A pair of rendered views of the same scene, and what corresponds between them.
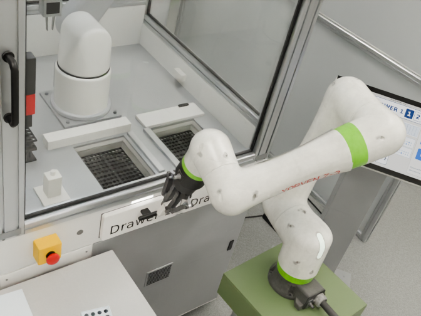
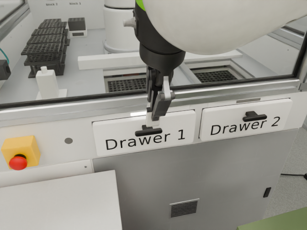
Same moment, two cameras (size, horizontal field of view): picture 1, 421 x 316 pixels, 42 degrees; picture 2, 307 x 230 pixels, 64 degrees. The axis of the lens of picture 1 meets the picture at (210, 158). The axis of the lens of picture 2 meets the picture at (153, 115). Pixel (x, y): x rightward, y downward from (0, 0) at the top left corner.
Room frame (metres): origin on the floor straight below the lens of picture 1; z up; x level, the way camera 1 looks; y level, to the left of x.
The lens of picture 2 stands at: (0.84, -0.15, 1.31)
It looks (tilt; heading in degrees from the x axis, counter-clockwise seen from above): 33 degrees down; 33
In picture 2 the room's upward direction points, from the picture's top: straight up
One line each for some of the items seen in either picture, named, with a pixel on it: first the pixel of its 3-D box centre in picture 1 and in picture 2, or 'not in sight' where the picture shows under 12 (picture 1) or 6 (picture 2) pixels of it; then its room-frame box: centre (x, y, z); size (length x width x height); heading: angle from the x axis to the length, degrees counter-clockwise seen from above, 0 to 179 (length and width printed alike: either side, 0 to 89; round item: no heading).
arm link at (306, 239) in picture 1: (302, 245); not in sight; (1.22, -0.34, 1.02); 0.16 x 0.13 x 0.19; 31
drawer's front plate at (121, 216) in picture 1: (141, 214); (145, 133); (1.31, 0.17, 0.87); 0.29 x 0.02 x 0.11; 135
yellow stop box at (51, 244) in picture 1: (47, 249); (21, 153); (1.06, 0.39, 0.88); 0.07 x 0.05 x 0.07; 135
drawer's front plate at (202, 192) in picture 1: (216, 189); (245, 119); (1.53, -0.05, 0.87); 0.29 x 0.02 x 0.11; 135
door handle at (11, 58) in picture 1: (12, 93); not in sight; (0.99, 0.46, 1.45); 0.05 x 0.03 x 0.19; 45
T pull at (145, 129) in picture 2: (146, 213); (147, 129); (1.29, 0.15, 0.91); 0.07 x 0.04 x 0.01; 135
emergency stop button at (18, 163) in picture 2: (52, 258); (18, 162); (1.04, 0.37, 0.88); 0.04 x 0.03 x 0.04; 135
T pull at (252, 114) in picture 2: not in sight; (252, 115); (1.51, -0.07, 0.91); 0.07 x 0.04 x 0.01; 135
